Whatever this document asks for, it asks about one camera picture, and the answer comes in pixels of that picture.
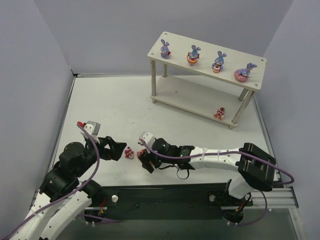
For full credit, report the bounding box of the pink strawberry cake toy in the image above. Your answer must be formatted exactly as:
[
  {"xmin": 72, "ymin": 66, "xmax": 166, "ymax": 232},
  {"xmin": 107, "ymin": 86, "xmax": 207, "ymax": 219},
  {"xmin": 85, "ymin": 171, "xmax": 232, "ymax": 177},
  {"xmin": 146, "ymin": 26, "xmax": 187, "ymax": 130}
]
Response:
[{"xmin": 136, "ymin": 149, "xmax": 147, "ymax": 159}]

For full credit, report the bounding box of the pink bear strawberry toy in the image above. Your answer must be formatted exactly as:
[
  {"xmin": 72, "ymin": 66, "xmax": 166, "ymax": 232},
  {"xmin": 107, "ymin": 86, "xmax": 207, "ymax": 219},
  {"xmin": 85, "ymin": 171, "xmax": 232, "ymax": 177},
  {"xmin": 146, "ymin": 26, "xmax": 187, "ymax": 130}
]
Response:
[{"xmin": 124, "ymin": 146, "xmax": 135, "ymax": 160}]

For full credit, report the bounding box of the white strawberry cake slice toy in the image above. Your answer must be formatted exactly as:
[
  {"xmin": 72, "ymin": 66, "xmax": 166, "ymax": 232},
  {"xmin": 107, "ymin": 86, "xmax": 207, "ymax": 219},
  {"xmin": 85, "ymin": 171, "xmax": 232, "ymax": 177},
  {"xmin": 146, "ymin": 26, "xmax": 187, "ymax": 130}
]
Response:
[{"xmin": 213, "ymin": 107, "xmax": 226, "ymax": 121}]

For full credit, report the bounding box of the small purple bunny toy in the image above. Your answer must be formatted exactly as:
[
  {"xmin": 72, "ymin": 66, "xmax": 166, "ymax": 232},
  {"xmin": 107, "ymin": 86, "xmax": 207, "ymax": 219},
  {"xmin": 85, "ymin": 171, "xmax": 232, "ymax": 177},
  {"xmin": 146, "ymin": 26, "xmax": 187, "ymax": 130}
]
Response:
[{"xmin": 160, "ymin": 39, "xmax": 171, "ymax": 59}]

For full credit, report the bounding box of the purple bunny holding cupcake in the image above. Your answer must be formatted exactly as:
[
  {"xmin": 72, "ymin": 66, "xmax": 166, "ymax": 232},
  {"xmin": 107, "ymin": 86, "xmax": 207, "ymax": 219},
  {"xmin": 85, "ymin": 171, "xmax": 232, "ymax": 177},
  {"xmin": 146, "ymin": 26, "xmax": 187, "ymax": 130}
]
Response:
[{"xmin": 211, "ymin": 51, "xmax": 227, "ymax": 73}]

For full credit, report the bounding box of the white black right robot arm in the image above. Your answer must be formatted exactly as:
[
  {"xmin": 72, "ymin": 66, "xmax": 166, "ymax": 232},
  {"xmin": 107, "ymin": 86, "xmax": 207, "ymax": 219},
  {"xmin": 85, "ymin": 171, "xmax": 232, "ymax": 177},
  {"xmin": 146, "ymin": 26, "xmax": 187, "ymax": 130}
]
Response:
[{"xmin": 138, "ymin": 132, "xmax": 276, "ymax": 199}]

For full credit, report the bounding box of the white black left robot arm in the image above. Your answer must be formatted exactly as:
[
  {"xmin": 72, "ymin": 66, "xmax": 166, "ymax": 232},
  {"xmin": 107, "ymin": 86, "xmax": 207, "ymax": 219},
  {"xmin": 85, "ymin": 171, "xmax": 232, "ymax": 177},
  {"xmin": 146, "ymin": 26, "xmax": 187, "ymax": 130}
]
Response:
[{"xmin": 5, "ymin": 136, "xmax": 127, "ymax": 240}]

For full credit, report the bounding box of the light wooden two-tier shelf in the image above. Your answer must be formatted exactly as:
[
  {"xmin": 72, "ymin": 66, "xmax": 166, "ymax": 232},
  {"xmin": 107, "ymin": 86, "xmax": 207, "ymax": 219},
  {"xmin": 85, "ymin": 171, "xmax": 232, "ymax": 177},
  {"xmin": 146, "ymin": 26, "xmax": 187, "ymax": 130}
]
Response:
[{"xmin": 147, "ymin": 31, "xmax": 267, "ymax": 130}]

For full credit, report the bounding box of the purple bunny on pink donut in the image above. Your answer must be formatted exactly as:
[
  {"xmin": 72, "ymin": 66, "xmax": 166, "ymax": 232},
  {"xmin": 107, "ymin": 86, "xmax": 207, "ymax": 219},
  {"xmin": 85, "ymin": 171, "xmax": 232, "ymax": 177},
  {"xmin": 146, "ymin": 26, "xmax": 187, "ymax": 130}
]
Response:
[{"xmin": 233, "ymin": 62, "xmax": 257, "ymax": 83}]

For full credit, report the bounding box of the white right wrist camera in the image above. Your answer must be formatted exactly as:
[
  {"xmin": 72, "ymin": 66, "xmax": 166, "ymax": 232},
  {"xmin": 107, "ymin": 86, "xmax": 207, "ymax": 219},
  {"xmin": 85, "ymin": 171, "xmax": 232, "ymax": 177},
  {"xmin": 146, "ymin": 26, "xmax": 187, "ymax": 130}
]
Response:
[{"xmin": 138, "ymin": 131, "xmax": 156, "ymax": 150}]

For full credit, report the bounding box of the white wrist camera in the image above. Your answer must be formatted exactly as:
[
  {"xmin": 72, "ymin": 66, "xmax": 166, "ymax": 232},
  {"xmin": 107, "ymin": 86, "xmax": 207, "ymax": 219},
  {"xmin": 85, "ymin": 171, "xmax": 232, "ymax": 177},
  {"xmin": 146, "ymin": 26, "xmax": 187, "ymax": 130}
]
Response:
[
  {"xmin": 77, "ymin": 121, "xmax": 101, "ymax": 142},
  {"xmin": 138, "ymin": 131, "xmax": 156, "ymax": 150}
]

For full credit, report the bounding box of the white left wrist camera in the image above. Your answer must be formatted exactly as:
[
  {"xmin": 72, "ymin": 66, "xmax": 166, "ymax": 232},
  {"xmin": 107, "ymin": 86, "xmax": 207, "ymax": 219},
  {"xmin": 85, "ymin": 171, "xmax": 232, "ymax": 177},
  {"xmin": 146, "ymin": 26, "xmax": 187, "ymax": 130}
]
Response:
[{"xmin": 77, "ymin": 121, "xmax": 101, "ymax": 142}]

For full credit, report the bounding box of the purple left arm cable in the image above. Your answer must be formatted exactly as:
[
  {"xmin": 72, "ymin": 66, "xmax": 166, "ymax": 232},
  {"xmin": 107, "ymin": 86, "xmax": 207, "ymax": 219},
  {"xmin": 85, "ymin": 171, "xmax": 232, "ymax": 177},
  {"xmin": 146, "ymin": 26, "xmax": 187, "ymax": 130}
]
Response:
[{"xmin": 0, "ymin": 123, "xmax": 101, "ymax": 238}]

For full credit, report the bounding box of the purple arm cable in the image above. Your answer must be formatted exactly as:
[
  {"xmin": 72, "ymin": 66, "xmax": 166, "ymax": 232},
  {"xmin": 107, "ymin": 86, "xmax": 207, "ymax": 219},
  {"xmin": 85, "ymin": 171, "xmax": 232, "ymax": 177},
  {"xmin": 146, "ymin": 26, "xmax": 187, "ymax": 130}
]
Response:
[
  {"xmin": 138, "ymin": 138, "xmax": 295, "ymax": 186},
  {"xmin": 0, "ymin": 123, "xmax": 101, "ymax": 238}
]

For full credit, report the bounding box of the black wrist strap loop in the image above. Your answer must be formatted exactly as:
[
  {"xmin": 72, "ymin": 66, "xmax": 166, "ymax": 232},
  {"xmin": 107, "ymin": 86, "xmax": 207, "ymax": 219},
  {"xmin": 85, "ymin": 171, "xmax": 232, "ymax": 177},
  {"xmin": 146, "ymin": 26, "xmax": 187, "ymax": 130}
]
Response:
[{"xmin": 175, "ymin": 167, "xmax": 190, "ymax": 180}]

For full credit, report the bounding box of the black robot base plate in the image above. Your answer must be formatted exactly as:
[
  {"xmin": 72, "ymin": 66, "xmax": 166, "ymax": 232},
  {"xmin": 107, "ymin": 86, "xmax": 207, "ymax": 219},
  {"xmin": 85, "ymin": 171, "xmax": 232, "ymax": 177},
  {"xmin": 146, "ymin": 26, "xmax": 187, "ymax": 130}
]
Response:
[{"xmin": 81, "ymin": 183, "xmax": 253, "ymax": 223}]

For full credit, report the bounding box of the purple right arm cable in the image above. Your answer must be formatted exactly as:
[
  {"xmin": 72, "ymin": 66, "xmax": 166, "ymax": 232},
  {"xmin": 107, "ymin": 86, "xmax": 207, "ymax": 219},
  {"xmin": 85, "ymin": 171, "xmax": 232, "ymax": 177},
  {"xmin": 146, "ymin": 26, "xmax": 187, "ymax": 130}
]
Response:
[{"xmin": 138, "ymin": 138, "xmax": 295, "ymax": 186}]

